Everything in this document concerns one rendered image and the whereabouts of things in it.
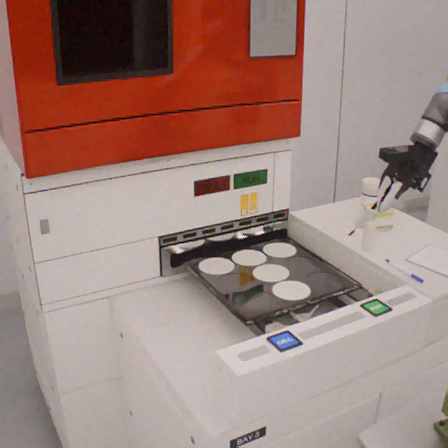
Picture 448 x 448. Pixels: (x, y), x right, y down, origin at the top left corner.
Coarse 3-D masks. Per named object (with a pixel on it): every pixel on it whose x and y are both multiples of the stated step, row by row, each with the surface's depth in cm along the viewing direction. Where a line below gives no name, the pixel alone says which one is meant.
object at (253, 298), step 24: (288, 240) 172; (192, 264) 157; (240, 264) 157; (264, 264) 157; (288, 264) 157; (312, 264) 157; (216, 288) 145; (240, 288) 145; (264, 288) 145; (312, 288) 144; (336, 288) 144; (240, 312) 134; (264, 312) 134
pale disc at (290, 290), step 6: (282, 282) 147; (288, 282) 147; (294, 282) 147; (276, 288) 145; (282, 288) 145; (288, 288) 145; (294, 288) 144; (300, 288) 144; (306, 288) 144; (276, 294) 142; (282, 294) 142; (288, 294) 142; (294, 294) 142; (300, 294) 142; (306, 294) 142
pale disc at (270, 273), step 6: (258, 270) 154; (264, 270) 154; (270, 270) 154; (276, 270) 154; (282, 270) 153; (258, 276) 151; (264, 276) 150; (270, 276) 150; (276, 276) 150; (282, 276) 150
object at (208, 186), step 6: (210, 180) 157; (216, 180) 158; (222, 180) 159; (228, 180) 160; (198, 186) 156; (204, 186) 157; (210, 186) 158; (216, 186) 159; (222, 186) 160; (228, 186) 161; (198, 192) 157; (204, 192) 158; (210, 192) 159
